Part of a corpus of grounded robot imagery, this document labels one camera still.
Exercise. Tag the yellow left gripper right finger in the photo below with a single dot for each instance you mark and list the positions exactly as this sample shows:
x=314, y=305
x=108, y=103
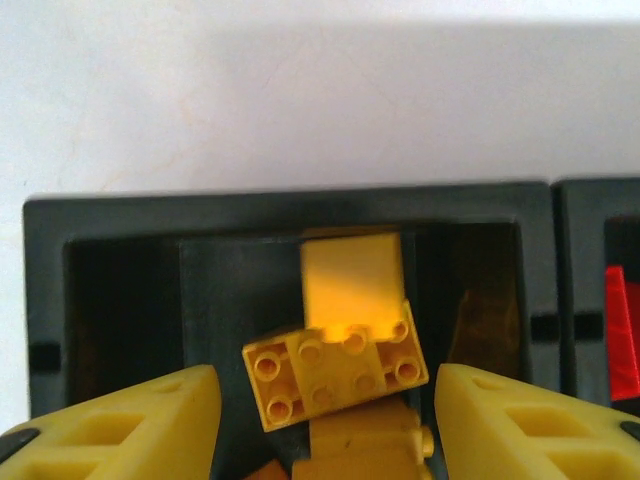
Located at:
x=475, y=425

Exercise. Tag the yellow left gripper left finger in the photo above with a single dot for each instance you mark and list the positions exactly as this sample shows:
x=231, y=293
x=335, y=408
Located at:
x=190, y=425

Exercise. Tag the yellow lego brick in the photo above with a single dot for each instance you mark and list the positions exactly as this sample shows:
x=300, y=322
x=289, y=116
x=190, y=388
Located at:
x=340, y=380
x=360, y=445
x=350, y=280

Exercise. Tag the red lego brick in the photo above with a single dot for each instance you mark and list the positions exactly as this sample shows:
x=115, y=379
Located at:
x=625, y=340

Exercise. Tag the black plastic bin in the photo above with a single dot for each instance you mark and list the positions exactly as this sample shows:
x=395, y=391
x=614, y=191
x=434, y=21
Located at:
x=125, y=300
x=580, y=250

